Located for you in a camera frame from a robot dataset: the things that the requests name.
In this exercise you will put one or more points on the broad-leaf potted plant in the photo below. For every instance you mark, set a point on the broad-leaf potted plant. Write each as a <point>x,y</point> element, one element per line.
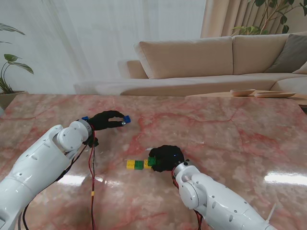
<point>24,67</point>

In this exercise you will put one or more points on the flat wooden tray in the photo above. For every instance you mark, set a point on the flat wooden tray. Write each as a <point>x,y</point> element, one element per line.
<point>274,95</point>

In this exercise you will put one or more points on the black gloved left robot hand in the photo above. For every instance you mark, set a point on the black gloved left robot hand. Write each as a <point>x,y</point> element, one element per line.
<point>103,121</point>

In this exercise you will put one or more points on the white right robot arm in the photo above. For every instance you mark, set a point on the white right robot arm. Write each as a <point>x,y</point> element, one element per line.
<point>216,201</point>

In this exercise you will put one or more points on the wooden bowl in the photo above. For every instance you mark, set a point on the wooden bowl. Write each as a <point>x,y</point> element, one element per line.
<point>242,92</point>

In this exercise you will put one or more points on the blue toy brick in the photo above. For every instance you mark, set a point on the blue toy brick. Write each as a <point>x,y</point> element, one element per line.
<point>85,118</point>
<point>127,119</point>

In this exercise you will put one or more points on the white sheer curtain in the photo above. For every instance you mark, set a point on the white sheer curtain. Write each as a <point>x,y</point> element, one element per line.
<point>96,36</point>

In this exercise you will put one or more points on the beige plant pot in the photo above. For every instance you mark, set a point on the beige plant pot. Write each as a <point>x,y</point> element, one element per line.
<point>9,98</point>

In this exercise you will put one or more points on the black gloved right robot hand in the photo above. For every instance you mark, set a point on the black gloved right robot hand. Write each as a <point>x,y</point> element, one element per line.
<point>168,158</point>

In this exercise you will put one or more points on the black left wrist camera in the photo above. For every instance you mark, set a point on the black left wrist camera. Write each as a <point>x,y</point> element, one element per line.
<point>93,143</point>

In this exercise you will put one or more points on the wooden coffee table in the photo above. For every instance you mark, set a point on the wooden coffee table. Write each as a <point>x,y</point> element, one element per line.
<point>216,94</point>

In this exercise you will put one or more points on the beige curtain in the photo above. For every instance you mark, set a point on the beige curtain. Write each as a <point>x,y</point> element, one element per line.
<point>216,19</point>

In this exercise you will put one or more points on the tall leafy houseplant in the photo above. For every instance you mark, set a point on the tall leafy houseplant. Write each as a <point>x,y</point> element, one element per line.
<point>284,19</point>

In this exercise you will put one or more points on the grey sofa cushion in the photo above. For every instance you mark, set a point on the grey sofa cushion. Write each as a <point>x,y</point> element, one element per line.
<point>290,52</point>

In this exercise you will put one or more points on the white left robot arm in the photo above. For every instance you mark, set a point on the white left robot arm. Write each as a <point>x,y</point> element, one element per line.
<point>36,172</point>

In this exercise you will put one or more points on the beige sofa pillow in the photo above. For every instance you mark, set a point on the beige sofa pillow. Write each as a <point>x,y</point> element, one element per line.
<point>301,70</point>

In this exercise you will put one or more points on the green toy brick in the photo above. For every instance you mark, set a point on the green toy brick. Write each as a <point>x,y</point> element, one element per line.
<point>138,165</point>
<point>151,161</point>

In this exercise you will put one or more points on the yellow toy brick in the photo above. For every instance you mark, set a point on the yellow toy brick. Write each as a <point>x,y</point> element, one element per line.
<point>145,164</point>
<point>130,164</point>

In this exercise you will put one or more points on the beige corner sofa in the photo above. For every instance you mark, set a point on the beige corner sofa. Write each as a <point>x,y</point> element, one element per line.
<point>187,57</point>

